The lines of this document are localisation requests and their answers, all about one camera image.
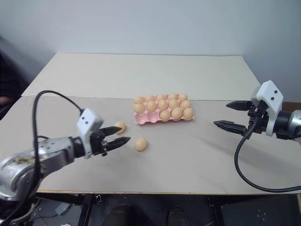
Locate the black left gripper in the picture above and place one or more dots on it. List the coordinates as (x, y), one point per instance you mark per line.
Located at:
(100, 144)

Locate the brown egg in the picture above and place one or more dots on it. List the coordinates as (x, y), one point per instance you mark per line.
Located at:
(141, 144)
(151, 106)
(176, 113)
(172, 96)
(163, 105)
(185, 104)
(150, 98)
(187, 113)
(183, 97)
(161, 97)
(174, 103)
(122, 126)
(165, 115)
(139, 108)
(139, 99)

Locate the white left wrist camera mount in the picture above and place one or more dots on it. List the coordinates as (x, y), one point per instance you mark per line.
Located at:
(88, 123)

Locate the black flat box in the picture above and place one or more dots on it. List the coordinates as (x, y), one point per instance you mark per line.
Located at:
(258, 215)

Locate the pink egg tray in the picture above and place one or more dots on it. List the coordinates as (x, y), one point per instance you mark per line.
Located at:
(150, 117)

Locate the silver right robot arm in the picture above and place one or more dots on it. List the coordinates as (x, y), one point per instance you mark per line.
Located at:
(290, 124)

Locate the dark rounded shape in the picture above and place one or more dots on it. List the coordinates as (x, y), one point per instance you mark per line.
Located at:
(178, 215)
(122, 215)

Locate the dark bulky background object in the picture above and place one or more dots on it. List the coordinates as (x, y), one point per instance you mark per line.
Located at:
(10, 77)

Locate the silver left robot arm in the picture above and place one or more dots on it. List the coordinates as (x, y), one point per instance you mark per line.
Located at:
(28, 164)

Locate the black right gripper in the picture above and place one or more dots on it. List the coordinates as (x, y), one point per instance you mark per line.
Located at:
(257, 120)

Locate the black table frame leg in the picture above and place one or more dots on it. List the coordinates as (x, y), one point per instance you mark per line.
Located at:
(88, 209)

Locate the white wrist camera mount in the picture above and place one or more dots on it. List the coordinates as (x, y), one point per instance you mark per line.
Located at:
(269, 94)
(88, 123)

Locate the small grey box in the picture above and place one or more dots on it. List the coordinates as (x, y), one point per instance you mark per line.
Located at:
(62, 209)

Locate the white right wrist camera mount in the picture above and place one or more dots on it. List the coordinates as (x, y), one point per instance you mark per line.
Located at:
(269, 94)

